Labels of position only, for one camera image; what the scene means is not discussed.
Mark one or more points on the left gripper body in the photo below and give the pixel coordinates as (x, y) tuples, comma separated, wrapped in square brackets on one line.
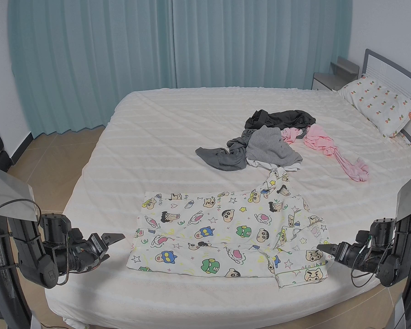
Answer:
[(89, 252)]

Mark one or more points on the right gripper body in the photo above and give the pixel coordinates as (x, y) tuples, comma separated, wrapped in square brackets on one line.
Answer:
[(349, 253)]

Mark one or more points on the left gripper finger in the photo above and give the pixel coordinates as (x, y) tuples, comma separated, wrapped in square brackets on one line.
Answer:
[(111, 238), (103, 257)]

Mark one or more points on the white printed pyjama top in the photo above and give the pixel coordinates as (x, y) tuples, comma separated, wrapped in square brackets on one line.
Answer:
[(219, 231)]

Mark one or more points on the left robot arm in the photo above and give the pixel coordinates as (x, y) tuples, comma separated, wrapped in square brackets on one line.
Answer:
[(10, 252)]

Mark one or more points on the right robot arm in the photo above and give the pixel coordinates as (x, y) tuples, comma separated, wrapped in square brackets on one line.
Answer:
[(407, 245)]

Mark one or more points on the bed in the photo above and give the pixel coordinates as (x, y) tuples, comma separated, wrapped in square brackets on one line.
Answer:
[(164, 142)]

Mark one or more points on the white garment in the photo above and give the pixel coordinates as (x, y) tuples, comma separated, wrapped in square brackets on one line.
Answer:
[(292, 167)]

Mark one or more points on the pink garment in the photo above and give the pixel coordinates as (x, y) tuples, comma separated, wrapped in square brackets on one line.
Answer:
[(318, 141)]

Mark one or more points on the light grey garment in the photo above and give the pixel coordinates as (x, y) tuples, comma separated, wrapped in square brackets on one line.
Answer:
[(267, 146)]

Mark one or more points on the dark grey garment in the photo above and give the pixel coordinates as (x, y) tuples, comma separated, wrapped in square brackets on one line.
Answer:
[(226, 159)]

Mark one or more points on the black garment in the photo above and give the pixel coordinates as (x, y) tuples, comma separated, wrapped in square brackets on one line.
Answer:
[(287, 118)]

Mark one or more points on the white printed pillow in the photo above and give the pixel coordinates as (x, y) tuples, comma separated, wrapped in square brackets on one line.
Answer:
[(380, 105)]

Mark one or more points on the grey bedside table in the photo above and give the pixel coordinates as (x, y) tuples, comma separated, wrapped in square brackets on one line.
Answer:
[(332, 77)]

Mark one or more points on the blue-green curtain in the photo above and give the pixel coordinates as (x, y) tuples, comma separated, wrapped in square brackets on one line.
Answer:
[(89, 46), (260, 33)]

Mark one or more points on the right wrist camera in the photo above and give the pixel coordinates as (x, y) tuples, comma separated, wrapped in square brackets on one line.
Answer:
[(363, 237)]

